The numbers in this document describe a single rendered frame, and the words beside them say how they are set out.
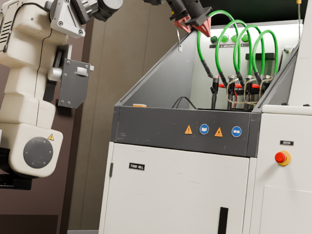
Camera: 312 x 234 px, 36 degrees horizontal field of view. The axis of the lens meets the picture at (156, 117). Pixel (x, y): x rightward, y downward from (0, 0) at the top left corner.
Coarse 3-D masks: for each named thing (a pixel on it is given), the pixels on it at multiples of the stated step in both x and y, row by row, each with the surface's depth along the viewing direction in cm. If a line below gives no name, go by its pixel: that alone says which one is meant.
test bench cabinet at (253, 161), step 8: (112, 144) 211; (128, 144) 208; (112, 152) 211; (200, 152) 187; (256, 160) 171; (248, 176) 172; (104, 184) 211; (248, 184) 171; (104, 192) 211; (248, 192) 171; (104, 200) 210; (248, 200) 170; (104, 208) 210; (248, 208) 170; (104, 216) 209; (248, 216) 170; (248, 224) 169; (248, 232) 169
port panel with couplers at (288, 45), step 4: (284, 40) 227; (288, 40) 226; (292, 40) 225; (296, 40) 224; (284, 44) 227; (288, 44) 226; (292, 44) 225; (296, 44) 223; (284, 48) 227; (288, 48) 226; (284, 52) 226; (288, 52) 225; (284, 56) 226; (288, 56) 225; (284, 60) 226
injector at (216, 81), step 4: (216, 80) 213; (212, 84) 214; (216, 84) 213; (212, 88) 211; (216, 88) 213; (212, 92) 213; (216, 92) 213; (212, 96) 214; (212, 100) 213; (212, 104) 213; (212, 108) 213
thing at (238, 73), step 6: (246, 30) 199; (258, 30) 209; (240, 36) 196; (234, 48) 193; (264, 48) 214; (234, 54) 193; (264, 54) 214; (234, 60) 193; (264, 60) 214; (234, 66) 194; (264, 66) 215; (240, 78) 198
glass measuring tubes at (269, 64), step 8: (248, 56) 233; (256, 56) 231; (272, 56) 226; (248, 64) 234; (256, 64) 231; (272, 64) 228; (264, 72) 230; (272, 72) 228; (256, 80) 231; (272, 80) 228; (256, 96) 231
